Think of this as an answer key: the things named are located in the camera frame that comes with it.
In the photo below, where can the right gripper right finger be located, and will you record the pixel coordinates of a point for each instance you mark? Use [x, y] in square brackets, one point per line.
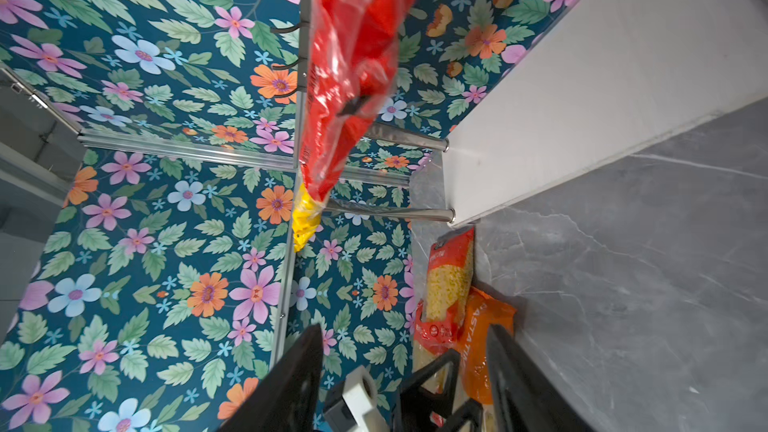
[523, 398]

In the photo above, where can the red macaroni bag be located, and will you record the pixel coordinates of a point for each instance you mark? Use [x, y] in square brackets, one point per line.
[440, 315]

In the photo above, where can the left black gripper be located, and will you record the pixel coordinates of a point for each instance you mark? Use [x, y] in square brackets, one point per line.
[418, 409]

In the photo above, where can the orange macaroni bag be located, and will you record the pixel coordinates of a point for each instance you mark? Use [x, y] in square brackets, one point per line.
[482, 311]

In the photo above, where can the metal hook rail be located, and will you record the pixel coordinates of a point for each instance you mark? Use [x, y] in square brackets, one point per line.
[301, 64]

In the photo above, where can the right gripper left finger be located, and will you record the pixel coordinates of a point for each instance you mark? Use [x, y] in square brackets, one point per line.
[287, 397]

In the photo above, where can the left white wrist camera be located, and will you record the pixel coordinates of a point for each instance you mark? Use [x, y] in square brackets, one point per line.
[352, 405]

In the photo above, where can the white two-tier shelf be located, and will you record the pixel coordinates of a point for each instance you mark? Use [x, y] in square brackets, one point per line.
[611, 78]

